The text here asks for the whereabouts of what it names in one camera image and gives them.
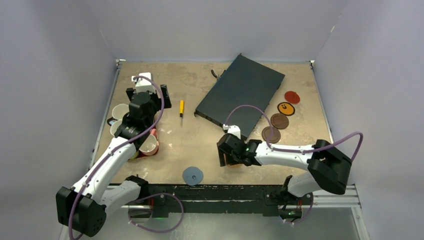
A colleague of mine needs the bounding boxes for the woven cork coaster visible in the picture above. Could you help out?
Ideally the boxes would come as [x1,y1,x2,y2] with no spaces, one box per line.
[226,162,242,168]

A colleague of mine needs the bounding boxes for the blue grey smiley coaster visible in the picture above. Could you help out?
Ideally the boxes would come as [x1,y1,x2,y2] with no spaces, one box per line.
[182,166,204,186]

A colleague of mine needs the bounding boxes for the dark wooden coaster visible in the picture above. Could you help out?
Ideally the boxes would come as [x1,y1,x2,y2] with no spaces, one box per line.
[270,113,290,130]
[261,126,281,144]

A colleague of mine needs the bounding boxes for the orange smiley coaster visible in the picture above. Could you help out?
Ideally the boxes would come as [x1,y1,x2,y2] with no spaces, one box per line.
[277,102,296,116]

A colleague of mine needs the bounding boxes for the red round coaster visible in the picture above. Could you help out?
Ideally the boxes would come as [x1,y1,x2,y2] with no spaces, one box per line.
[284,91,301,105]

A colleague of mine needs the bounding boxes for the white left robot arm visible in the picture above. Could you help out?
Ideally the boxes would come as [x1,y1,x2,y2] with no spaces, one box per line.
[55,84,172,240]

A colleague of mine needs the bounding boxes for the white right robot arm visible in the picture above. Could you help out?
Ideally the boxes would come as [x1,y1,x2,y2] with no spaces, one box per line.
[151,82,330,204]

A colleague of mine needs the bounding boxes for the green cup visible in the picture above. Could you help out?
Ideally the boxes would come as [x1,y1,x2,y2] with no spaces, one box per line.
[129,151,140,160]

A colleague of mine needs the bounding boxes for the pink mug front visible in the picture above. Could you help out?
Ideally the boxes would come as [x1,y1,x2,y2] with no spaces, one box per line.
[138,128,159,156]

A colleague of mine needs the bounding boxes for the dark flat metal box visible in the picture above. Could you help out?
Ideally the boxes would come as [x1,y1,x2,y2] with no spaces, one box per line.
[194,54,285,140]

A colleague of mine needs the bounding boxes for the yellow handled screwdriver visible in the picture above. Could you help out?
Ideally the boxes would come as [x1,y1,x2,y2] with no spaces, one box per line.
[179,100,185,127]

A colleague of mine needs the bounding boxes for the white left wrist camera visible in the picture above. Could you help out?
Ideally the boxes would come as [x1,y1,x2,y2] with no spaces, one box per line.
[131,75,156,93]

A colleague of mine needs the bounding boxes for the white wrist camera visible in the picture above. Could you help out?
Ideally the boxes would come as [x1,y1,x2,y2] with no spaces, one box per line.
[222,124,242,140]
[131,75,156,93]

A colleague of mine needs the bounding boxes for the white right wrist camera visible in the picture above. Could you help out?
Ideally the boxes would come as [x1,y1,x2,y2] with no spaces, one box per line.
[222,124,242,140]

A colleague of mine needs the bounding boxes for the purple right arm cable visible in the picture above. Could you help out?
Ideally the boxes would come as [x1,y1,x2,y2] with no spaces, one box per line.
[223,104,364,163]

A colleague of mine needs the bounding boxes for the aluminium table rail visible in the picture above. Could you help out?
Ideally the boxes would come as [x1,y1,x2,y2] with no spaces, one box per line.
[91,59,127,160]

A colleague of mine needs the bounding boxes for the black handled pliers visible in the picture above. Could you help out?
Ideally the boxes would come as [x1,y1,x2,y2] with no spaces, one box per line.
[210,69,226,81]

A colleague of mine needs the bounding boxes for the black front base frame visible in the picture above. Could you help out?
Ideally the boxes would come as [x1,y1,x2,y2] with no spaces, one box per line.
[131,183,313,218]

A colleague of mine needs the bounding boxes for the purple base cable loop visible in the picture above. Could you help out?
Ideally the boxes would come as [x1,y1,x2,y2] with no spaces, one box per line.
[127,192,185,234]

